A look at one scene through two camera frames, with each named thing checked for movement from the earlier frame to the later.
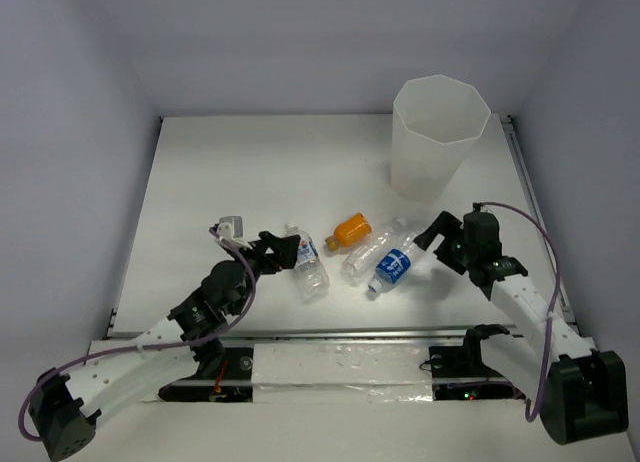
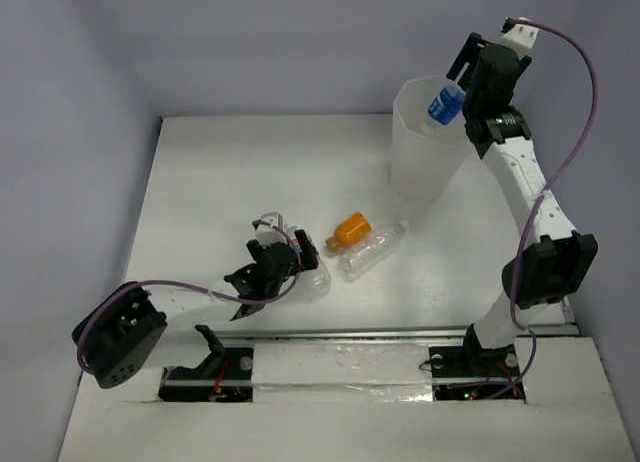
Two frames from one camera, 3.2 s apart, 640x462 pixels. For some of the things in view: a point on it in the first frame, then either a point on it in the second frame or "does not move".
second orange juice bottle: (349, 232) does not move
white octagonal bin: (436, 122) does not move
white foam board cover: (337, 402) does not move
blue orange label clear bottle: (311, 275) does not move
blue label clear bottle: (392, 267) → (445, 107)
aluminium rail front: (334, 332) does not move
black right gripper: (448, 226) → (471, 53)
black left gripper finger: (286, 249) → (309, 256)
